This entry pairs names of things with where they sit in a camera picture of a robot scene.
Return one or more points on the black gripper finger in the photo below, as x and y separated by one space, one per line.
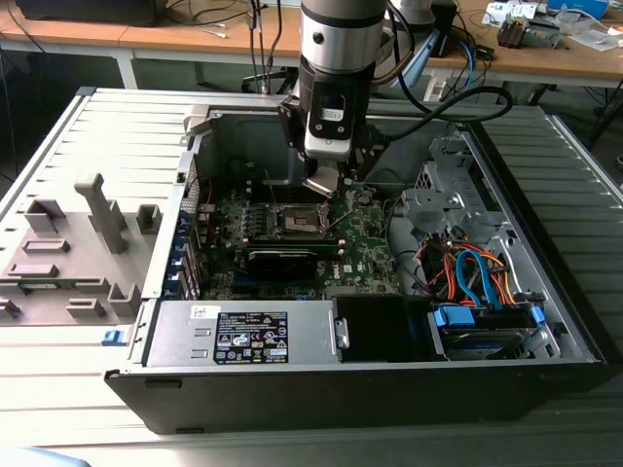
359 163
292 121

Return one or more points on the CPU with silver top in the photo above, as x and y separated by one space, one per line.
320 181

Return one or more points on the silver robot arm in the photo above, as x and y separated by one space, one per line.
340 39

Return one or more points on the CPU socket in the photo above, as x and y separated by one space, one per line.
298 223

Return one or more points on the green motherboard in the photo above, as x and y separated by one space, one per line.
362 243

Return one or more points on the metal drive cage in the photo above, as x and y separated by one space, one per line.
438 204

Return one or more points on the black stand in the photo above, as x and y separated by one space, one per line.
445 29

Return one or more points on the Nvidia graphics card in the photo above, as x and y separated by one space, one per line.
280 265

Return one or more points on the wooden desk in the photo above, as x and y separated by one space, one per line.
170 39

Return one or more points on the metal heat sink device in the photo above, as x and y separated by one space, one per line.
511 31

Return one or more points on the black plastic shroud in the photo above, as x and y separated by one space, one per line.
375 331

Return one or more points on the hard disk in blue carrier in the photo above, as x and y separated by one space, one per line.
452 321

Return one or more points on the black box on desk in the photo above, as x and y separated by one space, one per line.
87 12

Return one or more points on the blue cardboard box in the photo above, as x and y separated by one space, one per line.
579 6

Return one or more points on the grey parts rack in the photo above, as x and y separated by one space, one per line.
83 243

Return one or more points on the black PC case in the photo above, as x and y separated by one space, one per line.
292 399

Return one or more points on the silver power supply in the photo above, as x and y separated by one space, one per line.
170 335

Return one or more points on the blue table clip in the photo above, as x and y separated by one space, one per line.
113 337

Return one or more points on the green RAM stick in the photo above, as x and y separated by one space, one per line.
41 285

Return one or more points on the pale blue rounded object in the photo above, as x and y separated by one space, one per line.
34 459

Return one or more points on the silver camera on black bracket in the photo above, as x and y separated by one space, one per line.
327 147

